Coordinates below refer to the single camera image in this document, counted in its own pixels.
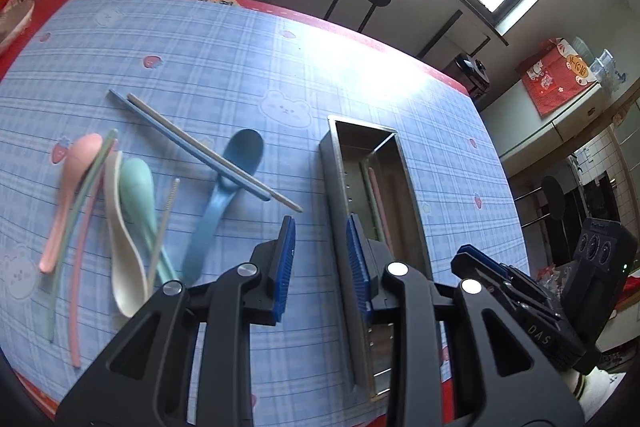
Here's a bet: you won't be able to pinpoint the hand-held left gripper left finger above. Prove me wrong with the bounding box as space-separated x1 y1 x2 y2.
55 215 297 427

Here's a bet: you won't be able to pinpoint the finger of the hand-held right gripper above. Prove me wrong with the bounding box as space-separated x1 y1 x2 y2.
459 244 518 275
451 252 516 303

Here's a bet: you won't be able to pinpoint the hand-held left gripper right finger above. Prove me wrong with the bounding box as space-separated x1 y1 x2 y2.
346 213 586 427

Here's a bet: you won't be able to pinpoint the metal utensil container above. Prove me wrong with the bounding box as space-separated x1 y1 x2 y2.
319 114 434 404

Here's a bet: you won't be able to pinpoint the thin white chopstick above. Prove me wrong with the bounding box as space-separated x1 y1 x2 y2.
147 177 181 284

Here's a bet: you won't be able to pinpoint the white spoon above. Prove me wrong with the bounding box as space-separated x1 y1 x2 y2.
102 150 151 319

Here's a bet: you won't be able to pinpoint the green spoon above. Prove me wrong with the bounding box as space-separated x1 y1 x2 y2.
119 157 179 284

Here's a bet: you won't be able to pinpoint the pink chopstick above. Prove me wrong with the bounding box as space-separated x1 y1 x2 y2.
70 138 120 368
369 166 396 253

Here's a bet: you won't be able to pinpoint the green chopstick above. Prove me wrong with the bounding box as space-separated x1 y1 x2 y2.
45 128 120 343
367 177 388 248

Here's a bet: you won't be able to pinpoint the pink spoon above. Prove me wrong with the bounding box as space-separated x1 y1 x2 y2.
39 133 104 274

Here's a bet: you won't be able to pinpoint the person's right forearm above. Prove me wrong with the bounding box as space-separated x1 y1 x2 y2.
570 368 609 404

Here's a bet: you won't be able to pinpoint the black bar stool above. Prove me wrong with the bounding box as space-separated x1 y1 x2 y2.
512 175 577 259

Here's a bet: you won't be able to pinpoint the blue spoon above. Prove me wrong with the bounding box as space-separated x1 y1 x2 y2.
181 128 265 284

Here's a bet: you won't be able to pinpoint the white cabinet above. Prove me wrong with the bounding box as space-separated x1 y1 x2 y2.
482 82 640 164

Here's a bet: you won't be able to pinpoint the beige chopstick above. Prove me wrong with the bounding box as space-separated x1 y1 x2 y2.
126 93 305 213

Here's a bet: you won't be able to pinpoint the blue chopstick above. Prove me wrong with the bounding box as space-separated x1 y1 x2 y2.
108 89 271 202

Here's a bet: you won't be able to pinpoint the red cat print bag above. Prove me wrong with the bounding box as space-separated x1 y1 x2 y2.
517 38 601 118

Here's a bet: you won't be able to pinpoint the clear plastic containers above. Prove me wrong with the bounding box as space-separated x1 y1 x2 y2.
570 36 629 94

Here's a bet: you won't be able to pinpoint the blue plaid tablecloth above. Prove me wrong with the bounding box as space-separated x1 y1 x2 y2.
0 0 532 424

